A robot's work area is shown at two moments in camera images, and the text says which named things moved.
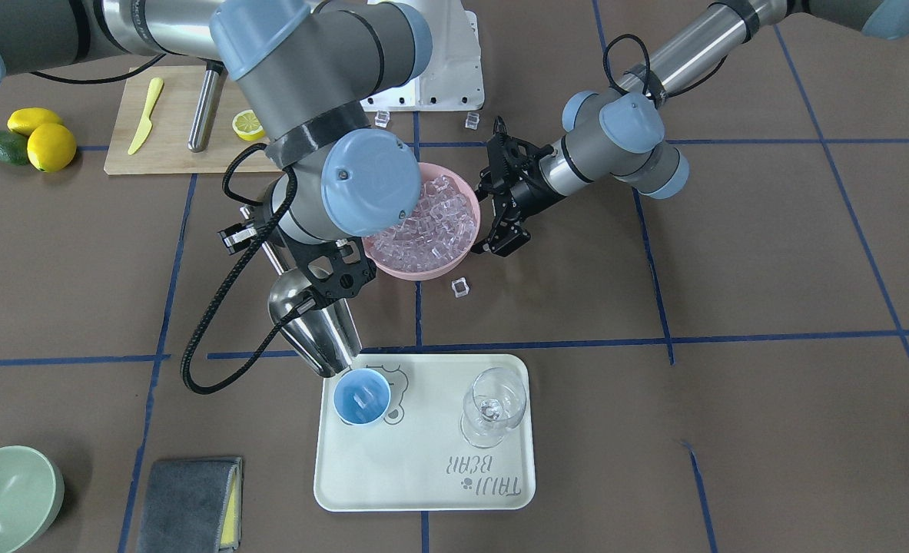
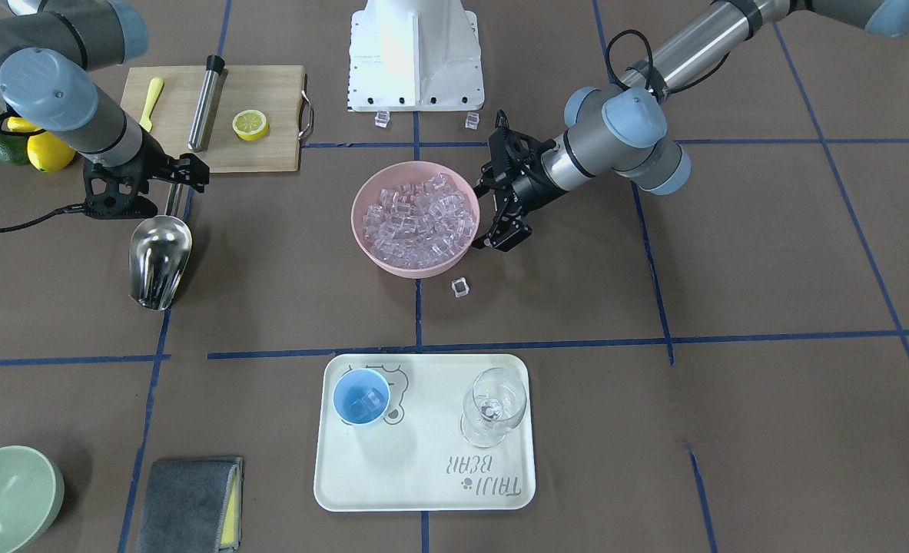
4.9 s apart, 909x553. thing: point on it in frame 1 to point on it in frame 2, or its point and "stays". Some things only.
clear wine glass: [494, 405] stays
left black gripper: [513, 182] stays
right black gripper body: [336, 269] to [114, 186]
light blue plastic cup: [362, 396] stays
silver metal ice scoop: [324, 333] to [159, 253]
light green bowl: [11, 496] stays
